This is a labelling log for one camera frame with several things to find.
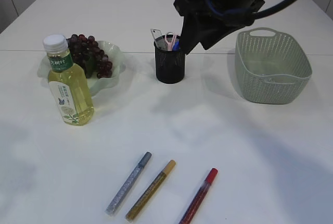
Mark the clear plastic ruler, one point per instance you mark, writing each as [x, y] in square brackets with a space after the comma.
[159, 39]

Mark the black mesh pen holder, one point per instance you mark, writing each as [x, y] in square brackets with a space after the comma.
[170, 65]

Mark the green tea bottle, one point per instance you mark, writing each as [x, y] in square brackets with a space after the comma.
[67, 82]

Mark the dark red grape bunch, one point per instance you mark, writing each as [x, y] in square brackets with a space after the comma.
[86, 53]

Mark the red glitter pen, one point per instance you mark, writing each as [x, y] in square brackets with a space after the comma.
[199, 197]

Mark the clear plastic sheet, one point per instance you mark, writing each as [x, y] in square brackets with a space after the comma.
[269, 74]

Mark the blue capped scissors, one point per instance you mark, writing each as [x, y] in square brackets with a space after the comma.
[176, 45]

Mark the green woven plastic basket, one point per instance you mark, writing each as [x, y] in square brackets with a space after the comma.
[280, 50]

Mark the gold glitter pen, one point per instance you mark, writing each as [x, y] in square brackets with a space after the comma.
[150, 191]

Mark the pink capped scissors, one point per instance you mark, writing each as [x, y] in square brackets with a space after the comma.
[170, 38]

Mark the blue glitter pen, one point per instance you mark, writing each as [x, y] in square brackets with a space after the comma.
[127, 185]

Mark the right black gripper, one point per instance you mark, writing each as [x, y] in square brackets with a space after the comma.
[226, 15]

